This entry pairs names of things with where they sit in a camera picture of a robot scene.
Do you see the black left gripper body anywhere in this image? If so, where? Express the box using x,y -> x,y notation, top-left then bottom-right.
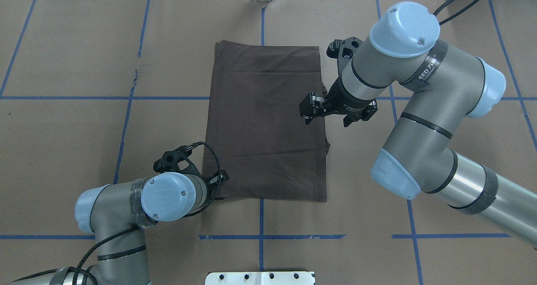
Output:
153,146 -> 222,201

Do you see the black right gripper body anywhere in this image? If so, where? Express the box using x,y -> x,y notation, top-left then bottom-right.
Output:
321,37 -> 378,122

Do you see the dark brown t-shirt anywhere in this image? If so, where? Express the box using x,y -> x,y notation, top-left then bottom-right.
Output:
205,40 -> 330,202

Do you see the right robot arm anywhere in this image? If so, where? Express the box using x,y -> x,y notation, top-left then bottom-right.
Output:
299,1 -> 537,247

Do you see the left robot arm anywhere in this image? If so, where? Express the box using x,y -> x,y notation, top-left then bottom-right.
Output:
13,141 -> 229,285

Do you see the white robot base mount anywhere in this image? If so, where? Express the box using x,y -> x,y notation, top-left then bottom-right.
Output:
205,271 -> 316,285

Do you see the black braided left cable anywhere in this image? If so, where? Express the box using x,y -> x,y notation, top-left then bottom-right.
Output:
17,141 -> 222,285

